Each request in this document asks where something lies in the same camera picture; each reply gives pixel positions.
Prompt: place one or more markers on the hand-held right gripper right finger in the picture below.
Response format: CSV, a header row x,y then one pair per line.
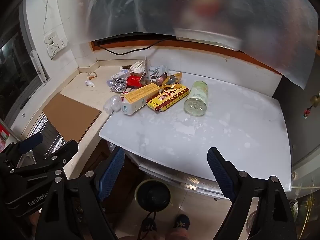
x,y
221,175

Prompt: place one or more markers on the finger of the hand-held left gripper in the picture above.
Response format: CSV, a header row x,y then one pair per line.
x,y
31,142
62,153

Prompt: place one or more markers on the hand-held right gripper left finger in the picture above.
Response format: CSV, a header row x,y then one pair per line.
x,y
111,175

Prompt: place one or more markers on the round waste bin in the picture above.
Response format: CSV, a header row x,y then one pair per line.
x,y
152,195

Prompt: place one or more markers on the clear plastic wrapper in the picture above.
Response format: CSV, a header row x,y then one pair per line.
x,y
112,103

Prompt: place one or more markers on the glass bottle with pale label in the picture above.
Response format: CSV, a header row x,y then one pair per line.
x,y
197,97

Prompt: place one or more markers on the yellow and white carton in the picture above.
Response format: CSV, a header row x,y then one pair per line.
x,y
142,93

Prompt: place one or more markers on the foil ball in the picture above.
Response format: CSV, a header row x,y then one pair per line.
x,y
118,85

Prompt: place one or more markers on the red and yellow printed box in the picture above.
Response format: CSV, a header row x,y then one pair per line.
x,y
166,97

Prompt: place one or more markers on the blue and white small box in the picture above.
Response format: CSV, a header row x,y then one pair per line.
x,y
120,75

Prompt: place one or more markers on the gold wrapper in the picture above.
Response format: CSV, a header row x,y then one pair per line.
x,y
175,76

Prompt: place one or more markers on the stainless steel sink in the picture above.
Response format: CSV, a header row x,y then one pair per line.
x,y
50,135

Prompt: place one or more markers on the steel faucet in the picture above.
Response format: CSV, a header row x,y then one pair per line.
x,y
10,130

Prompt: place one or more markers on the red label packet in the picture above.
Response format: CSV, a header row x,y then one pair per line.
x,y
3,137

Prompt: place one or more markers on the brown cardboard sheet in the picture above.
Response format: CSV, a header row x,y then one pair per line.
x,y
72,116

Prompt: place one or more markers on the person's right blue shoe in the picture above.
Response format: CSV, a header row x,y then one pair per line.
x,y
182,222

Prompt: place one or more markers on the person's blue shoe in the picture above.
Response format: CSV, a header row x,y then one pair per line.
x,y
182,222
149,225

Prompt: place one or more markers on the person's left blue shoe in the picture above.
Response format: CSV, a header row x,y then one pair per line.
x,y
149,225

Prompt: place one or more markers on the person's right leg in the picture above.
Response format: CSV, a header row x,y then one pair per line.
x,y
176,235

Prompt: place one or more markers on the dark glass window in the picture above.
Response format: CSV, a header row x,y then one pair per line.
x,y
15,62

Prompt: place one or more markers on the small brown and white scrap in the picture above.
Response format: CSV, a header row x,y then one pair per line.
x,y
92,75

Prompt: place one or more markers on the dark glass door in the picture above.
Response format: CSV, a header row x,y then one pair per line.
x,y
302,142

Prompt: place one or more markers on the copper foil wrapper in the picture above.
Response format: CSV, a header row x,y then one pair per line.
x,y
162,79

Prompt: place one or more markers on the hanging beaded charm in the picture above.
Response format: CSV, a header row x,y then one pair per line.
x,y
310,107

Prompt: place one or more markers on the crumpled white paper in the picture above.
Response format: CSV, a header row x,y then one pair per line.
x,y
137,66

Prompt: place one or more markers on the translucent plastic sheet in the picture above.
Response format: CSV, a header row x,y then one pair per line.
x,y
225,17

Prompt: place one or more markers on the white wall socket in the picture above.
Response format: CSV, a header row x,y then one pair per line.
x,y
58,48

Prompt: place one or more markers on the white wall switch plate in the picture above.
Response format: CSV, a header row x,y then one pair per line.
x,y
51,36

